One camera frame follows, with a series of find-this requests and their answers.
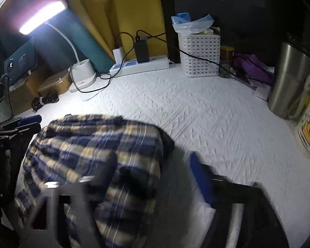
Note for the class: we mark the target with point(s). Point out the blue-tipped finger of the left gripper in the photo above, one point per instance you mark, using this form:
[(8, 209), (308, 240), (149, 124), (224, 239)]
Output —
[(31, 125)]

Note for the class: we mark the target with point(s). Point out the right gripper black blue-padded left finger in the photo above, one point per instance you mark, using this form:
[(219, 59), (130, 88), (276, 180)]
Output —
[(65, 210)]

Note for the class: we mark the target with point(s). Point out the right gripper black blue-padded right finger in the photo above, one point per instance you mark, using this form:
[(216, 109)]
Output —
[(259, 224)]

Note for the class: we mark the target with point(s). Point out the blue plaid pants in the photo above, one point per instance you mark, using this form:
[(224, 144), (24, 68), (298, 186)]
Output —
[(77, 145)]

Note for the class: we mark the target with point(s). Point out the cardboard box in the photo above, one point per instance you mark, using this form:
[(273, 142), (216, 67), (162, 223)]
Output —
[(25, 90)]

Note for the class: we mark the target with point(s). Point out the brown round container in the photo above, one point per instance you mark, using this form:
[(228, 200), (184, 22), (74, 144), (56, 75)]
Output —
[(60, 82)]

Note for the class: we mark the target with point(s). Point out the white desk lamp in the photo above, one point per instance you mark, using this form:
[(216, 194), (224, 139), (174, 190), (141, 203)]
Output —
[(82, 74)]

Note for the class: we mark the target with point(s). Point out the teal curtain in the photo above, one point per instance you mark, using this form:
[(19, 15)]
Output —
[(65, 40)]

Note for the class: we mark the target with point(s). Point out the white quilted table cover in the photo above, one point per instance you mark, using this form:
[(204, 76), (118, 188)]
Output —
[(229, 128)]

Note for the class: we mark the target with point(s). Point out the white charger plug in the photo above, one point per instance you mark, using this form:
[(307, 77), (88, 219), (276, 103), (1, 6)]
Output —
[(118, 55)]

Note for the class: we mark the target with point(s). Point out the white power strip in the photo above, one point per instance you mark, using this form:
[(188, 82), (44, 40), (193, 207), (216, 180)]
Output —
[(133, 67)]

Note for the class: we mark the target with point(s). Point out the black power adapter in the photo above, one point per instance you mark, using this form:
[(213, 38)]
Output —
[(141, 50)]

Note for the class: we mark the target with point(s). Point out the yellow curtain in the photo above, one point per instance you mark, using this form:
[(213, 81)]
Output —
[(111, 21)]

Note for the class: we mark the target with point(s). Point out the stainless steel tumbler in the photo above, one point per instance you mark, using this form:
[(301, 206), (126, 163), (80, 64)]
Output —
[(291, 73)]

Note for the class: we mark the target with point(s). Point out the purple cloth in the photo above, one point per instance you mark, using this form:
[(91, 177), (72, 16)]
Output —
[(254, 68)]

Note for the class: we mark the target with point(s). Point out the small red yellow jar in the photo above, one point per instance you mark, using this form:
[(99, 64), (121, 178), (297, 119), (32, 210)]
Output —
[(226, 53)]

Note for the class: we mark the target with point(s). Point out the black vertical pole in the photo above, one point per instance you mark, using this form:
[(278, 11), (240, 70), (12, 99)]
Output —
[(168, 8)]

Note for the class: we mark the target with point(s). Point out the clear blue plastic bag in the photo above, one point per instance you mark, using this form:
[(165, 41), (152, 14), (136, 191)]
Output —
[(183, 25)]

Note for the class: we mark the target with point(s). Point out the white perforated plastic basket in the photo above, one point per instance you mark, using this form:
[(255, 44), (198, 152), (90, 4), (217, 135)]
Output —
[(199, 55)]

